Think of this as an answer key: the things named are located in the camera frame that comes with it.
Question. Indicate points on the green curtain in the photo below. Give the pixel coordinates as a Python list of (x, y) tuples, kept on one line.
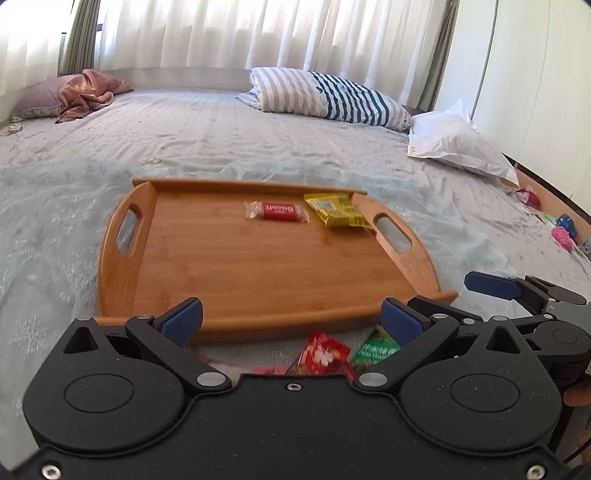
[(427, 50), (78, 37)]

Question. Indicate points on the striped pillow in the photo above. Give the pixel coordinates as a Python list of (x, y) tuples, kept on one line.
[(323, 94)]

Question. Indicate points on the purple pillow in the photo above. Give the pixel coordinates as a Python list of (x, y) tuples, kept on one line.
[(44, 97)]

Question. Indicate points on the grey toy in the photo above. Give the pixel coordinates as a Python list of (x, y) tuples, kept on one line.
[(586, 247)]

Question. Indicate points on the green toy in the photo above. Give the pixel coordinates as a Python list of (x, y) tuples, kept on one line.
[(551, 218)]

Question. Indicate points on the white pillow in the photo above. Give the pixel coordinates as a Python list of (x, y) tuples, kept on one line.
[(457, 143)]

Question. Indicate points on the red biscuit packet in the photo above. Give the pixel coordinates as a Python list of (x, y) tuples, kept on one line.
[(277, 211)]

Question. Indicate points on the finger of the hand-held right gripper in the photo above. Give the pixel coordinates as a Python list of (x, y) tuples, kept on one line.
[(489, 285), (418, 302)]

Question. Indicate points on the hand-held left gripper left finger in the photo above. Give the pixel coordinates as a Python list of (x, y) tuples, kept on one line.
[(182, 321)]

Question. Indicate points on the blue ball toy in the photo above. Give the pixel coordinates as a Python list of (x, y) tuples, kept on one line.
[(566, 224)]

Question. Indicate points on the person's right hand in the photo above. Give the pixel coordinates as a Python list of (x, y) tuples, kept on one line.
[(579, 392)]

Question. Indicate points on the white sheer curtain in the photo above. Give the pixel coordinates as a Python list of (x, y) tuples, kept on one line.
[(258, 32)]

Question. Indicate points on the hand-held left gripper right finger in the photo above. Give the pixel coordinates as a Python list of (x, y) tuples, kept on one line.
[(401, 321)]

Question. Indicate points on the white wardrobe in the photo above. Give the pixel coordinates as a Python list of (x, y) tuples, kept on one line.
[(540, 83)]

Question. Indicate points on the pink cloth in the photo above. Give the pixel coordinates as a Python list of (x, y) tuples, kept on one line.
[(87, 92)]

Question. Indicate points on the pink yarn toy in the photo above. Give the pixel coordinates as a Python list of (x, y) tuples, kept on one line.
[(564, 237)]

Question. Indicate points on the yellow snack packet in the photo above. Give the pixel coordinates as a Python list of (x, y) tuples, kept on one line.
[(337, 210)]

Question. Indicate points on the red and white toy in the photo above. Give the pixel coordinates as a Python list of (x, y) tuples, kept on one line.
[(528, 194)]

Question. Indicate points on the pale blue snowflake blanket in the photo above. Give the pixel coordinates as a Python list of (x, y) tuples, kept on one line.
[(46, 230)]

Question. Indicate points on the shiny red snack packet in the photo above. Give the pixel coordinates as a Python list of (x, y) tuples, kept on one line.
[(321, 353)]

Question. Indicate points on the bed with grey sheet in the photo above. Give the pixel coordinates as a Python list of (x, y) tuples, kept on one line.
[(207, 120)]

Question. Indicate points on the green snack packet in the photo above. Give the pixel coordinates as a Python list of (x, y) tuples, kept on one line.
[(376, 350)]

